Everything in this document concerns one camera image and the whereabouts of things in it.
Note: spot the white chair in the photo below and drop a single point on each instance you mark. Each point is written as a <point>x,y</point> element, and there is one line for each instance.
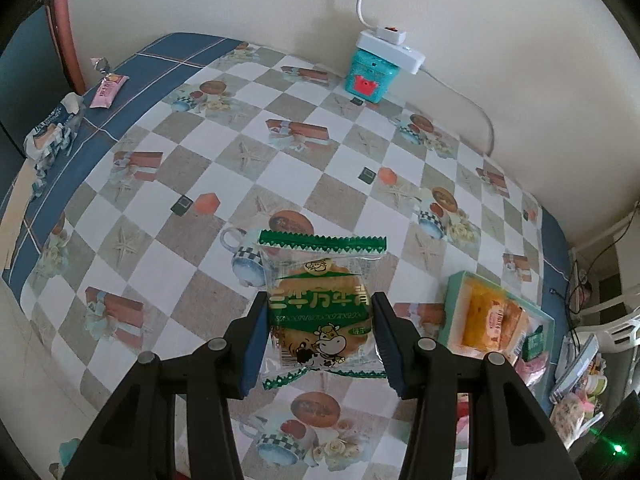
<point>617,322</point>

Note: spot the white blue crumpled packet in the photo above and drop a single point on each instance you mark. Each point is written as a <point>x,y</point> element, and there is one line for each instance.
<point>47,132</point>

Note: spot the checkered printed tablecloth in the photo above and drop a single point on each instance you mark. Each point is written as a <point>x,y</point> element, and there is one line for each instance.
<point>165,170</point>

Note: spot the brown wooden board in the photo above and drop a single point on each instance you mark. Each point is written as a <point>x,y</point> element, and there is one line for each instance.
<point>65,40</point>

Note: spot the silver pink candy wrapper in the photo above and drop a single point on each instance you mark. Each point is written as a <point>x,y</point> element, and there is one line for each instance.
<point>101,65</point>

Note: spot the white power strip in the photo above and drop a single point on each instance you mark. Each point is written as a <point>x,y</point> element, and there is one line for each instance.
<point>390,50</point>

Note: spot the small teal box red label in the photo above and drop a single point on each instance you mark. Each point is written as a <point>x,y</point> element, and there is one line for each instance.
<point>372,75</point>

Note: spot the teal shallow box tray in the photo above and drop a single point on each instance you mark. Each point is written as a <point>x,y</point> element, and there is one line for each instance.
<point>452,310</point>

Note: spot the small white green jar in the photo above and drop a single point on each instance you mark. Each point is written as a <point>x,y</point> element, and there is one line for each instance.
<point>596,385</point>

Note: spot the clear green-edged cookie packet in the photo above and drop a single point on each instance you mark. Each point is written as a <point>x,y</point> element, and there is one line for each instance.
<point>320,305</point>

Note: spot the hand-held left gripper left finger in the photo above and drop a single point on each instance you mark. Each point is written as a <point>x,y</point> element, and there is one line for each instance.
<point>255,350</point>

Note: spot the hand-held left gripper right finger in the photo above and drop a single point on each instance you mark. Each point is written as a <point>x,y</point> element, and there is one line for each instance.
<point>387,355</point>

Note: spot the pink snack packet with barcode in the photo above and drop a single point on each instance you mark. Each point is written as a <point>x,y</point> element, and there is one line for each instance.
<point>531,367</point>

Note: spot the small pink packet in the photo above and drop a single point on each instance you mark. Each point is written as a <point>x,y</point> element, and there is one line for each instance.
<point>107,91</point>

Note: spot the yellow snack packet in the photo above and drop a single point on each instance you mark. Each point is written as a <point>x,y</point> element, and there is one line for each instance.
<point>482,315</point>

